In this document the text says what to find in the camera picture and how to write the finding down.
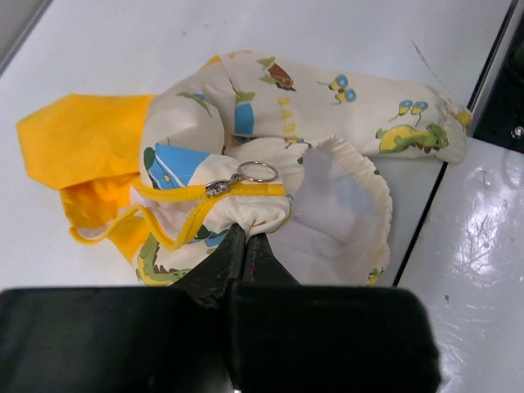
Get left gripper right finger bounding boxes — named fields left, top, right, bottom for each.
left=228, top=235, right=442, bottom=392

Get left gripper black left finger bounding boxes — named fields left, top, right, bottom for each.
left=1, top=226, right=246, bottom=392

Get yellow and cream baby jacket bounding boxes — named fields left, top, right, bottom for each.
left=16, top=51, right=472, bottom=286

